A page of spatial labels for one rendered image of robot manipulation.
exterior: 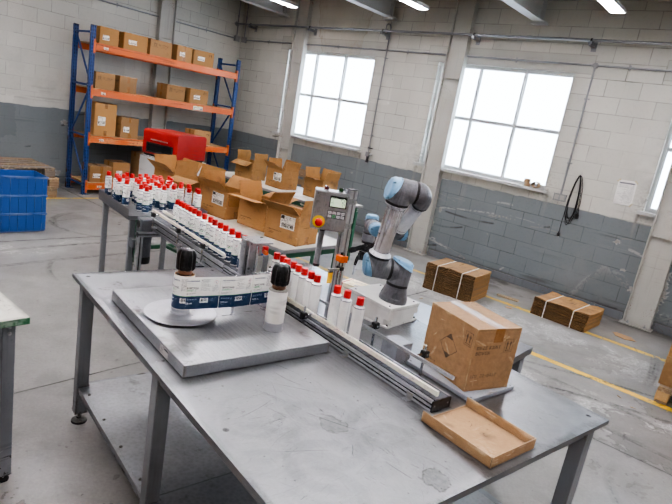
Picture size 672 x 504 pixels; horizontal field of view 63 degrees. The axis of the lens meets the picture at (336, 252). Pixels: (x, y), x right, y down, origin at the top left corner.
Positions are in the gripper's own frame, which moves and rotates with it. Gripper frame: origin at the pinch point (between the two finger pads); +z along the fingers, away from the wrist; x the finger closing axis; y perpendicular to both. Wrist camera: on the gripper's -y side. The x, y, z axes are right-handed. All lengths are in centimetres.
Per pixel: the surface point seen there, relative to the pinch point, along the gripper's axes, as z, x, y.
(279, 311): -1, -91, 17
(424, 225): 53, 506, -188
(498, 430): 14, -80, 114
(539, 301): 80, 378, 28
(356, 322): -1, -70, 43
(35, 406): 97, -121, -118
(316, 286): -6, -62, 14
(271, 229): 12, 71, -127
